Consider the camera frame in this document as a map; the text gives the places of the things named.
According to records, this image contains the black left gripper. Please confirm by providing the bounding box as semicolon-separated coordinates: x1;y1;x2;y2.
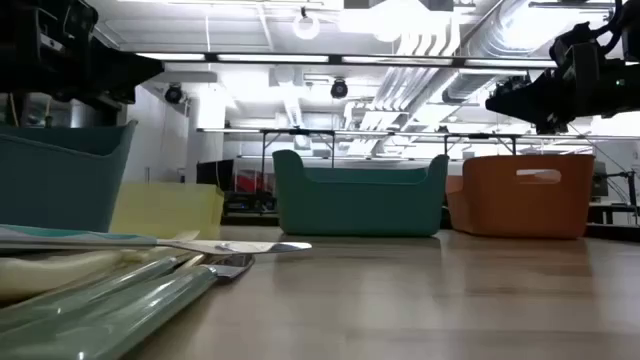
0;0;166;109

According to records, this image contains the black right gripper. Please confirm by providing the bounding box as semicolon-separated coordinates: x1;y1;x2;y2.
484;22;640;135

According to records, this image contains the cream-handled knife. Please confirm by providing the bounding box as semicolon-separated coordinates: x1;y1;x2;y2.
119;229;201;264

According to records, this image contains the striped-handle knife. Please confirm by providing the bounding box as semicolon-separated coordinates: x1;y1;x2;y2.
0;223;314;256

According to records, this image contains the green-handled knife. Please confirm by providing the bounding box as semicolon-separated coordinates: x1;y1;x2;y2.
0;253;206;334
0;252;256;360

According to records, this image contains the cream-handled utensil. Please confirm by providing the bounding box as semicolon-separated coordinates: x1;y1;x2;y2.
0;249;151;301

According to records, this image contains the black-legged folding table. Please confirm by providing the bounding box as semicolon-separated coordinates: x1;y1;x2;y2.
443;132;517;156

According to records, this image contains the orange plastic bin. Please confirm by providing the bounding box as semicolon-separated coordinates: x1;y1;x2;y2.
444;153;596;240

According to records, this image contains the black monitor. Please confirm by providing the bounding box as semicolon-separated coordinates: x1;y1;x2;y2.
195;158;235;192

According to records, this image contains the teal blue plastic bin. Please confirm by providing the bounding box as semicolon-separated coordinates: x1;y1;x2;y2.
0;119;139;234

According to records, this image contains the long ceiling light bar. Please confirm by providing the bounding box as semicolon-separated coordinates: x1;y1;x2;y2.
134;51;559;69

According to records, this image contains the translucent yellow plastic bin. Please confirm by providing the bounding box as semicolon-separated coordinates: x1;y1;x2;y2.
109;182;225;240

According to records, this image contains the black equipment stand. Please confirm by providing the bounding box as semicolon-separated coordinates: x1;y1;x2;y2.
592;169;640;226

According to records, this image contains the red object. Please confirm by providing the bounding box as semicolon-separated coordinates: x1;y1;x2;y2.
234;168;274;194

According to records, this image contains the green plastic bin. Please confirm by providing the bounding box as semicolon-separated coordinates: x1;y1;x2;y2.
272;148;450;238

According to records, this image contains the silver ventilation duct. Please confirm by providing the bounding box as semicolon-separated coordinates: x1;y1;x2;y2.
442;0;556;104

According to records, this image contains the white ring lamp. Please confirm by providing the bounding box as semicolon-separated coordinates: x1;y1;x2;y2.
292;7;321;41

